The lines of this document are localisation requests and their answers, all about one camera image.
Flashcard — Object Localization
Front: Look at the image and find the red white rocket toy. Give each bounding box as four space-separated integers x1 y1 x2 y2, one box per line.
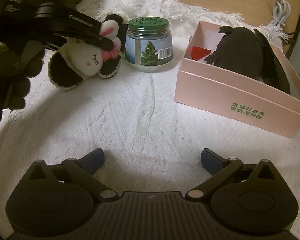
189 46 211 61

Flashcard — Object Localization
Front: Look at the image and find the white coiled cable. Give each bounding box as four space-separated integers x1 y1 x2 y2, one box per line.
266 0 292 28

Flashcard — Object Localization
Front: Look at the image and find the black white bunny plush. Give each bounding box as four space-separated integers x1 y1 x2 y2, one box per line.
48 14 128 90

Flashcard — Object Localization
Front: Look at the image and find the white woven tablecloth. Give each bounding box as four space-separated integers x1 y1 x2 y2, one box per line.
0 0 300 239

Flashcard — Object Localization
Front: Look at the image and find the pink cardboard box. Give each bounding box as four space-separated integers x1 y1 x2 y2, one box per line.
174 21 300 138

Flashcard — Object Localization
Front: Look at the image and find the green lid glass jar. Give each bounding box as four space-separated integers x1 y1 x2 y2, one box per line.
125 17 173 72

